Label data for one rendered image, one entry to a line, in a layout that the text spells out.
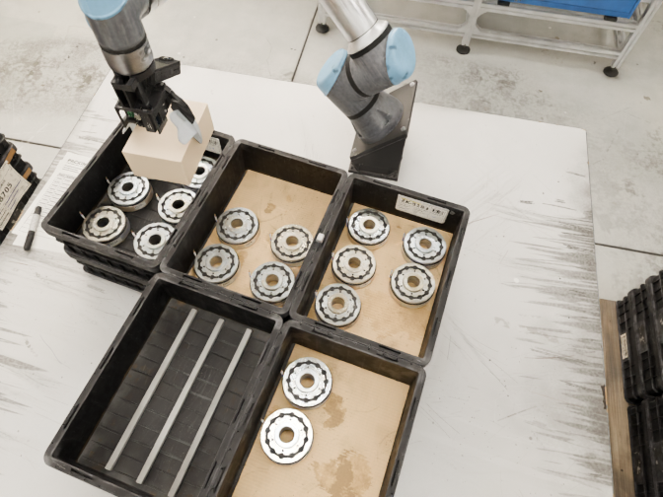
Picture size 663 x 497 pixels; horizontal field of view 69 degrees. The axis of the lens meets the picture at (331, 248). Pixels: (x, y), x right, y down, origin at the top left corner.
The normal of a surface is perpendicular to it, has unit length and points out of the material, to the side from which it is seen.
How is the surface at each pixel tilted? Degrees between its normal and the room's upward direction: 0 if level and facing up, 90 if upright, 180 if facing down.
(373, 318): 0
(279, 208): 0
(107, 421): 0
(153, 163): 90
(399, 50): 54
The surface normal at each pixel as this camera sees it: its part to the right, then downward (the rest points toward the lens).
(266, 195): 0.02, -0.48
